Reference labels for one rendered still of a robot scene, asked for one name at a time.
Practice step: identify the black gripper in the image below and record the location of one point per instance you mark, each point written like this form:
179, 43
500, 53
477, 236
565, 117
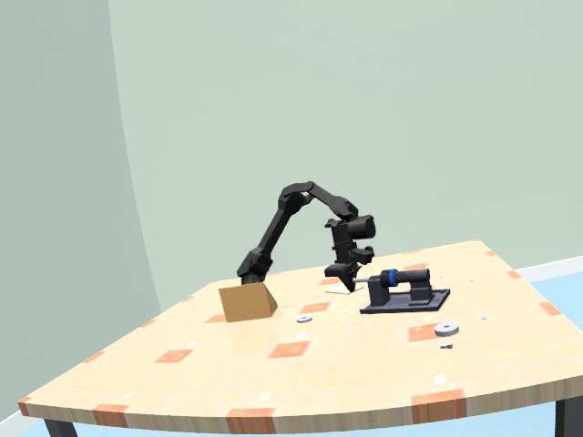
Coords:
346, 272

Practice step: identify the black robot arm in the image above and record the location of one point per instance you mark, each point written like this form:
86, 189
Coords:
258, 261

